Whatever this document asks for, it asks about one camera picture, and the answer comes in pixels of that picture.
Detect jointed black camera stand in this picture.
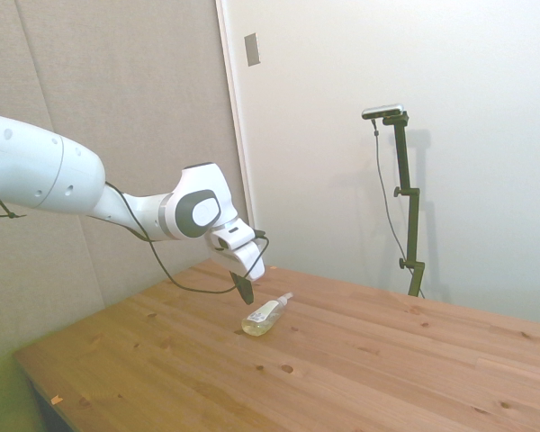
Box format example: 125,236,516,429
381,112,428,299

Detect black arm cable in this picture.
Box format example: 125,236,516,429
103,180,271,295

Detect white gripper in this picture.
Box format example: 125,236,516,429
206,239,267,307

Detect silver stereo camera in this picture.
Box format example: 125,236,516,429
360,103,407,122

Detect grey wall switch plate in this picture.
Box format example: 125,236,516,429
243,31,263,68

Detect clear sanitizer pump bottle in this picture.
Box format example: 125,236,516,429
240,292,295,338

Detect white door frame trim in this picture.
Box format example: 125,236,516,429
214,0,257,229

